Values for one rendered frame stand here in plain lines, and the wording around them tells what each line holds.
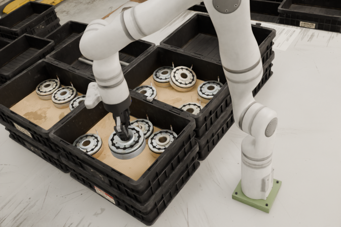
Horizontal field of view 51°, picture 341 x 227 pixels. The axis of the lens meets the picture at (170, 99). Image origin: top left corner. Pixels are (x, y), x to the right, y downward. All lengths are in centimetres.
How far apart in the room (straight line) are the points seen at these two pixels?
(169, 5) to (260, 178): 60
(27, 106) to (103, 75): 75
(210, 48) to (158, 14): 89
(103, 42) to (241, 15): 30
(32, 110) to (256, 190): 92
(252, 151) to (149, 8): 50
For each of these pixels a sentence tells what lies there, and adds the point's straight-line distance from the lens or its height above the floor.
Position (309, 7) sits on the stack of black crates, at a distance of 270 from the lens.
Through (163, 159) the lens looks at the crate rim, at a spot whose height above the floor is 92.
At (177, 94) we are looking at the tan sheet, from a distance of 141.
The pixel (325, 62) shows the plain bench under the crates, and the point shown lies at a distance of 179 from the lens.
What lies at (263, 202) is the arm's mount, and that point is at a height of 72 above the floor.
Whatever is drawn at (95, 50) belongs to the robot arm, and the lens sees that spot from 83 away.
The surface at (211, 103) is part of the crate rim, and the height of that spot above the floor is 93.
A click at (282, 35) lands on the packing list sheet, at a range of 197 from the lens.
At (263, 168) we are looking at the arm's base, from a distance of 111.
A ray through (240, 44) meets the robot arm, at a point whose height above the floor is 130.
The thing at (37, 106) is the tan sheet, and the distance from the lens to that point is 157.
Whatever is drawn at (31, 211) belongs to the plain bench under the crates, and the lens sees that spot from 139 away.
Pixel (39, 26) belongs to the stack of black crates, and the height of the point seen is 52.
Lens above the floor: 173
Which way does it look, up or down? 40 degrees down
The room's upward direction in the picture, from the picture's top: 10 degrees counter-clockwise
